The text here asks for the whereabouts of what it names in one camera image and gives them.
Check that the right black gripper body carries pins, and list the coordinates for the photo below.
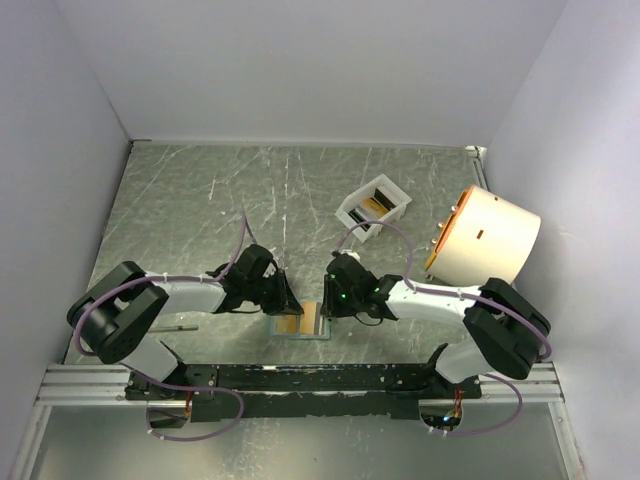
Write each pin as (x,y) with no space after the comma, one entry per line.
(349,305)

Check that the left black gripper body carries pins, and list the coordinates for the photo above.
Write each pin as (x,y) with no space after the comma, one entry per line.
(261,291)

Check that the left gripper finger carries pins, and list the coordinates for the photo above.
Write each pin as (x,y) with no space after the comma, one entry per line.
(285,292)
(275,307)

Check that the green card holder wallet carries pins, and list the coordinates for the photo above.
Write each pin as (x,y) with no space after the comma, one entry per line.
(312,324)

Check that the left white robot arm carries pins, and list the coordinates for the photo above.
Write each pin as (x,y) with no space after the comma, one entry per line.
(114,317)

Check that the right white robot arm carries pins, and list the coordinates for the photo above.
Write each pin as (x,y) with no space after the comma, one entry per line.
(504,332)

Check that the black card in tray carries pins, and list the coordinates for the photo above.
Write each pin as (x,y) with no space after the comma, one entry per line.
(361,215)

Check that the gold card in tray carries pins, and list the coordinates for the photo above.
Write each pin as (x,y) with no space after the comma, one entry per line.
(374,206)

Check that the white card tray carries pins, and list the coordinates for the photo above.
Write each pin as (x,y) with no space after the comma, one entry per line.
(380,199)

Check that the small metal rod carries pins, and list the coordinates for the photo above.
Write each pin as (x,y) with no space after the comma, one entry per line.
(174,329)

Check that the beige cylindrical drum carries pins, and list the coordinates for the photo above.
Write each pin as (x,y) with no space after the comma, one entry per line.
(484,236)

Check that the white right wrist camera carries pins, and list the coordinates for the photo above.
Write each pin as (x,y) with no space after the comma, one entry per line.
(352,254)

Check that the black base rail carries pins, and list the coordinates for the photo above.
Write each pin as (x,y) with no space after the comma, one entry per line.
(298,391)

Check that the aluminium extrusion frame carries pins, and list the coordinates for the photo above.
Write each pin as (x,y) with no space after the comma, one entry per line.
(82,427)

